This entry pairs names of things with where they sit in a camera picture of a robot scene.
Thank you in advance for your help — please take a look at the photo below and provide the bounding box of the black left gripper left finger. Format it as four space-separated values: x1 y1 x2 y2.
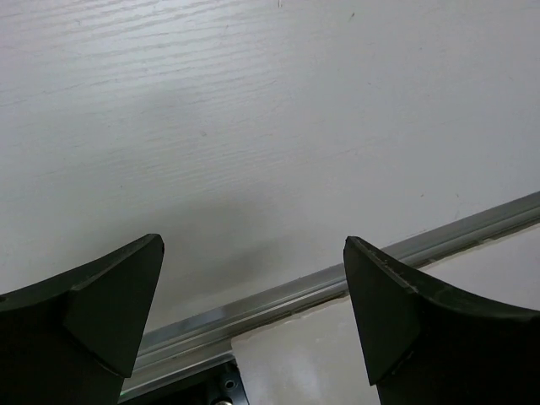
1 234 165 404

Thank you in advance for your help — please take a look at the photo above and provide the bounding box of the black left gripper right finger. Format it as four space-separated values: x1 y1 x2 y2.
343 236 539 404

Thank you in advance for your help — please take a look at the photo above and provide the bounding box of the aluminium table edge rail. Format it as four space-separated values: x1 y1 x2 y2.
119 192 539 404

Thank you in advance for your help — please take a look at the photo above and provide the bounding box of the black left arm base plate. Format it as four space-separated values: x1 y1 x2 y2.
121 360 249 405

